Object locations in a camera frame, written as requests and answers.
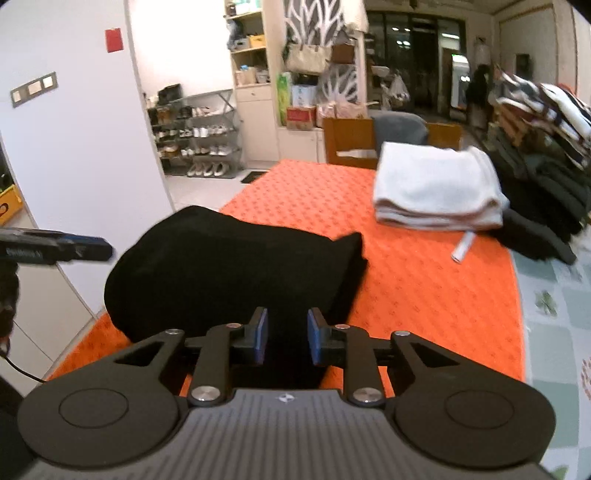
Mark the white and blue carton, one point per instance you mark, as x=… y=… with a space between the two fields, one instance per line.
x=304 y=96

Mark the black bag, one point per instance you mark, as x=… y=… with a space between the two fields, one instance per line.
x=168 y=94

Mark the beige handbag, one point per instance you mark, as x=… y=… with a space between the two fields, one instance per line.
x=307 y=60

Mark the hanging plastic bag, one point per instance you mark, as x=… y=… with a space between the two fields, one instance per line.
x=399 y=90

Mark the grey shoe rack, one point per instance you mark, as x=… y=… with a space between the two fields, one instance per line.
x=207 y=98

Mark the rows of shoes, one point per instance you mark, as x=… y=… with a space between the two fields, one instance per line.
x=203 y=168

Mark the yellow crate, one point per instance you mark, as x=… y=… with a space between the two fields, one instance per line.
x=11 y=205

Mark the green package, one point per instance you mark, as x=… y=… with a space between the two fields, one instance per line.
x=284 y=97

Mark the beige shelving cabinet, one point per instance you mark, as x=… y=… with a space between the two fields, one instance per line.
x=55 y=295

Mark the glass doors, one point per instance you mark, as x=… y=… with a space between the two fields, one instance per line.
x=425 y=60

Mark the brown handbag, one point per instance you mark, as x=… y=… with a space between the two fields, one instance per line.
x=342 y=53

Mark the leaf-pattern panel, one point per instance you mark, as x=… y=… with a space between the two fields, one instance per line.
x=318 y=23

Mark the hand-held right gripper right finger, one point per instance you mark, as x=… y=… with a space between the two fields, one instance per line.
x=314 y=339

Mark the checked patterned tablecloth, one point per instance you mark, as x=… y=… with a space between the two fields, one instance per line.
x=554 y=369

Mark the red and white carton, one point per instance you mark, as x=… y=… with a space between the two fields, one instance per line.
x=301 y=117

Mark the orange flower-print mat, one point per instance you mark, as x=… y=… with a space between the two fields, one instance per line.
x=415 y=295

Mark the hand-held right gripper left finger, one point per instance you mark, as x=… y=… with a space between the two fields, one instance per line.
x=262 y=337

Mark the brown folded garment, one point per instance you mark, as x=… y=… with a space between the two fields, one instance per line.
x=512 y=122

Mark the dark doormat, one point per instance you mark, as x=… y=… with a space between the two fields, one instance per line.
x=255 y=177

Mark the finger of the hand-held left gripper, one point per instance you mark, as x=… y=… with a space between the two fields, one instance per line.
x=87 y=248

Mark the beige shelf with drawers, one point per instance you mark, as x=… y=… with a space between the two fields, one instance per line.
x=254 y=138

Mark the grey cloth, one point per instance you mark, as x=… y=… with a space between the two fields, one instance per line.
x=399 y=127

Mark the red paper sheet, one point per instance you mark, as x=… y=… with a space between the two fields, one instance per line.
x=114 y=40

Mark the black garment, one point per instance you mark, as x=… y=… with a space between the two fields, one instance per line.
x=207 y=267

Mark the pink bags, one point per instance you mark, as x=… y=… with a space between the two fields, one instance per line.
x=341 y=110

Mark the white paper strip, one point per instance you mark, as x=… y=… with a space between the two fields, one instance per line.
x=463 y=249

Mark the striped folded garment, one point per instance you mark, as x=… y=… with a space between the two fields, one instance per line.
x=554 y=110

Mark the white folded cloth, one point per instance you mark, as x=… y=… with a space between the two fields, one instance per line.
x=434 y=184

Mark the pile of dark folded clothes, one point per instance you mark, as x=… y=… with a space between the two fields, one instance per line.
x=545 y=198

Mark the grey light switch panel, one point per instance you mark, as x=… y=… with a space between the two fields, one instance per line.
x=34 y=89

